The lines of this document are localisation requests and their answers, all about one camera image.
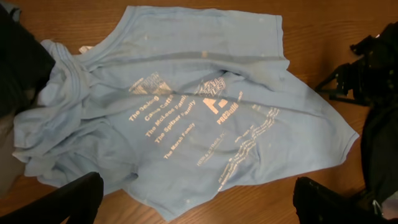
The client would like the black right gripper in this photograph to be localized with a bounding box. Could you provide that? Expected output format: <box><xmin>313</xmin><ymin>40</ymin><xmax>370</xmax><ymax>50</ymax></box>
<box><xmin>315</xmin><ymin>22</ymin><xmax>397</xmax><ymax>106</ymax></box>

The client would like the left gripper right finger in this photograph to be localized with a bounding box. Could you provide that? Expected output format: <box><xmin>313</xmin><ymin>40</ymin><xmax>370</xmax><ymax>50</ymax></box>
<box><xmin>293</xmin><ymin>177</ymin><xmax>392</xmax><ymax>224</ymax></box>

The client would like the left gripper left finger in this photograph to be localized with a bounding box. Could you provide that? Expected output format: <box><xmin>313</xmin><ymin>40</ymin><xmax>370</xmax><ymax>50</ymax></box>
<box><xmin>1</xmin><ymin>172</ymin><xmax>104</xmax><ymax>224</ymax></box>

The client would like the light blue printed t-shirt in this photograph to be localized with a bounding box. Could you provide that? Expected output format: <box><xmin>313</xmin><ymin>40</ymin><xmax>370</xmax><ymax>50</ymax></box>
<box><xmin>14</xmin><ymin>6</ymin><xmax>358</xmax><ymax>221</ymax></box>

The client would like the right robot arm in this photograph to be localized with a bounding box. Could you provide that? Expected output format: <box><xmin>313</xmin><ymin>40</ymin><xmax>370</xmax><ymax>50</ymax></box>
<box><xmin>315</xmin><ymin>23</ymin><xmax>397</xmax><ymax>216</ymax></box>

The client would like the folded grey garment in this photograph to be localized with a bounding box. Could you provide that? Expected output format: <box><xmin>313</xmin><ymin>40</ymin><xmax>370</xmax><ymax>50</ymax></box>
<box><xmin>1</xmin><ymin>1</ymin><xmax>29</xmax><ymax>197</ymax></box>

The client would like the folded black Nike garment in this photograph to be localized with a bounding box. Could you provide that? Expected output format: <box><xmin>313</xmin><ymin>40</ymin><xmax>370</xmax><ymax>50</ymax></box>
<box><xmin>1</xmin><ymin>2</ymin><xmax>55</xmax><ymax>117</ymax></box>

